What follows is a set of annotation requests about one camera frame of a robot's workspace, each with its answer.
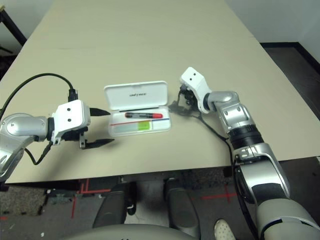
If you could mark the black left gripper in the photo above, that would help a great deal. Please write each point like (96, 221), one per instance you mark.
(73, 135)

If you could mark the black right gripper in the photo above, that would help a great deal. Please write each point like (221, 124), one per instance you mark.
(190, 93)

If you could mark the white highlighter with green cap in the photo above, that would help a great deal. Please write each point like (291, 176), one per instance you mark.
(143, 126)

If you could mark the black marker with red cap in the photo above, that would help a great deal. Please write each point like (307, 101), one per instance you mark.
(142, 115)

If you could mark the white plastic pencil case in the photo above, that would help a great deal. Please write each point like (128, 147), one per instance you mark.
(137, 95)

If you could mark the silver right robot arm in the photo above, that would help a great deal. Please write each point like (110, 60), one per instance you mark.
(250, 155)

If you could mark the grey robot right leg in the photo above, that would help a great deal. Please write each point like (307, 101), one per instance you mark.
(182, 207)

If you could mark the grey robot torso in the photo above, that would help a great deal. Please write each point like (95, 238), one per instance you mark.
(125, 233)

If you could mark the black framed side table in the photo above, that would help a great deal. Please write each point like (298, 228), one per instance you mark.
(12, 27)

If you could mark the white perforated clog shoe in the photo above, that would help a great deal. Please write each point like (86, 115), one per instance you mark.
(223, 230)

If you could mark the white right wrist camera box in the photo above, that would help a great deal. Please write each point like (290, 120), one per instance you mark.
(197, 82)

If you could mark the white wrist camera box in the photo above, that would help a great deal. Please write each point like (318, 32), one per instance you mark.
(71, 115)
(197, 82)

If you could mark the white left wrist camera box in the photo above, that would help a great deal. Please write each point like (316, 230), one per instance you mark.
(71, 115)

